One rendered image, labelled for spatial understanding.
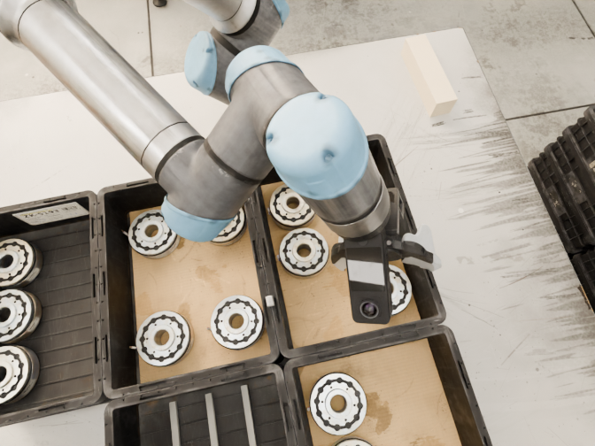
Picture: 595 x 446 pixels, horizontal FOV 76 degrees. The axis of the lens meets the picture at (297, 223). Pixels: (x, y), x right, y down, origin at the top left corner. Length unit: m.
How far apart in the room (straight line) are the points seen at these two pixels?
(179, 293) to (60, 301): 0.25
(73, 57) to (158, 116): 0.12
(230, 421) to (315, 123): 0.63
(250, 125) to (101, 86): 0.19
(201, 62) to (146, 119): 0.44
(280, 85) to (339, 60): 0.91
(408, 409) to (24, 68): 2.47
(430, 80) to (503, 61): 1.30
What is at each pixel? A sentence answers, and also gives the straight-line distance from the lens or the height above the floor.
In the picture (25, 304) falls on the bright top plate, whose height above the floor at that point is 0.86.
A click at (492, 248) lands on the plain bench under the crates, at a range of 1.07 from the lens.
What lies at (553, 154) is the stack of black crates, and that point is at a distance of 1.71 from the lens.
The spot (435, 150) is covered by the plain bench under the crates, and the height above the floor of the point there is 0.70.
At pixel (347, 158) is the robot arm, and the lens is 0.29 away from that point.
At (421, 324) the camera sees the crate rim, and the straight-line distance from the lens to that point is 0.72.
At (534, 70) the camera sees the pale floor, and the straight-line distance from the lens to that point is 2.50.
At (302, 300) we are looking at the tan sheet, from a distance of 0.80.
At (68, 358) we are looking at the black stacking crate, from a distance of 0.91.
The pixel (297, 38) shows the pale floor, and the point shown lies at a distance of 2.35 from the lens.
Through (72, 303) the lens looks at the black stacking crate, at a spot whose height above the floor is 0.83.
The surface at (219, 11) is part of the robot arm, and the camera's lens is 0.80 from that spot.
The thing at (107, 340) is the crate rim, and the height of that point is 0.93.
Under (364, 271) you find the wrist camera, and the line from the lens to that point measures 0.45.
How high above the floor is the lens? 1.62
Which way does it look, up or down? 69 degrees down
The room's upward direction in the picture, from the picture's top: 3 degrees counter-clockwise
